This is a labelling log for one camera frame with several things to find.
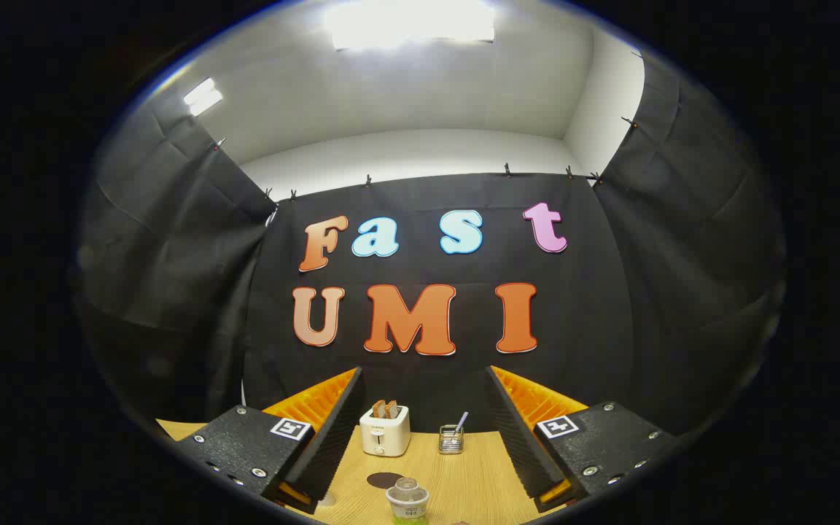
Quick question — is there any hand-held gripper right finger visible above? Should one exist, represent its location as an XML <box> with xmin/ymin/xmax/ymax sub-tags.
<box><xmin>484</xmin><ymin>365</ymin><xmax>680</xmax><ymax>513</ymax></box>

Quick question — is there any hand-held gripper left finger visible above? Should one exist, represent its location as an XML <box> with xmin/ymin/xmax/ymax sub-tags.
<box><xmin>172</xmin><ymin>367</ymin><xmax>365</xmax><ymax>515</ymax></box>

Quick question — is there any large ceiling light panel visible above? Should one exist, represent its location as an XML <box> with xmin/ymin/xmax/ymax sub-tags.
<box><xmin>325</xmin><ymin>0</ymin><xmax>497</xmax><ymax>52</ymax></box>

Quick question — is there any wooden table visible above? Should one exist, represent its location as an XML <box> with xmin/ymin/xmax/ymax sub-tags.
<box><xmin>155</xmin><ymin>419</ymin><xmax>574</xmax><ymax>525</ymax></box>

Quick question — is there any white toaster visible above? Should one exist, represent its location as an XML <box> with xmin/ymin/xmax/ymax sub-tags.
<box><xmin>359</xmin><ymin>405</ymin><xmax>411</xmax><ymax>458</ymax></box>

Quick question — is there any clear juice bottle green label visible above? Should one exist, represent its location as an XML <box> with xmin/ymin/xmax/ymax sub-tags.
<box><xmin>385</xmin><ymin>477</ymin><xmax>431</xmax><ymax>525</ymax></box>

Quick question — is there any small ceiling light panel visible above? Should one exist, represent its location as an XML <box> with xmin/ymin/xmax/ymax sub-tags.
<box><xmin>183</xmin><ymin>77</ymin><xmax>224</xmax><ymax>117</ymax></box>

